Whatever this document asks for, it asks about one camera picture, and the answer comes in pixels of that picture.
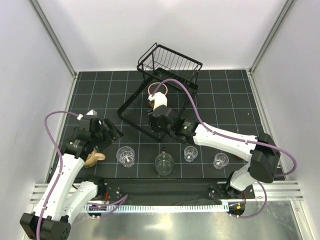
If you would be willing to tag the black mug with pink rim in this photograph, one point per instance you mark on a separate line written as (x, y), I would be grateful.
(152, 87)

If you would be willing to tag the slotted white cable duct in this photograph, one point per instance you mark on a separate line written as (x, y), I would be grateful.
(148, 209)

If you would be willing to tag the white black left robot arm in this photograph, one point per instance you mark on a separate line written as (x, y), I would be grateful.
(55, 212)

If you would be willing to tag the beige ceramic mug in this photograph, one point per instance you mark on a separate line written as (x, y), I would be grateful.
(93, 158)

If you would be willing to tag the grey-green ceramic mug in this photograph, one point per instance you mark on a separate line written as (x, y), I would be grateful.
(164, 164)

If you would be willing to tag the black gridded table mat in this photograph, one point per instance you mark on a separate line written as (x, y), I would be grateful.
(260, 152)

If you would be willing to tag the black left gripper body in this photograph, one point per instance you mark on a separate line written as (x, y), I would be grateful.
(102, 133)

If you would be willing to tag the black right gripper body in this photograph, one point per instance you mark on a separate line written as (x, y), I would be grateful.
(156, 128)

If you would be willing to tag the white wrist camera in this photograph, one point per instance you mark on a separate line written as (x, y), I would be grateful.
(92, 112)
(157, 100)

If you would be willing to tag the black wire dish rack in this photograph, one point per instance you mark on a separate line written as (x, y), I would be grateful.
(169, 78)

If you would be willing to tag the clear faceted plastic cup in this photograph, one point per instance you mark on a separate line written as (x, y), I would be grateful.
(190, 153)
(220, 160)

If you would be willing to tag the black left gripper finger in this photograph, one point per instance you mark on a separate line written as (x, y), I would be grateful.
(114, 133)
(105, 144)

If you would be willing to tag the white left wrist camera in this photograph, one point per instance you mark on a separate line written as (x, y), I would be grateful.
(92, 112)

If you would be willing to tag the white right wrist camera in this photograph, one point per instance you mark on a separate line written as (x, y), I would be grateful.
(157, 100)

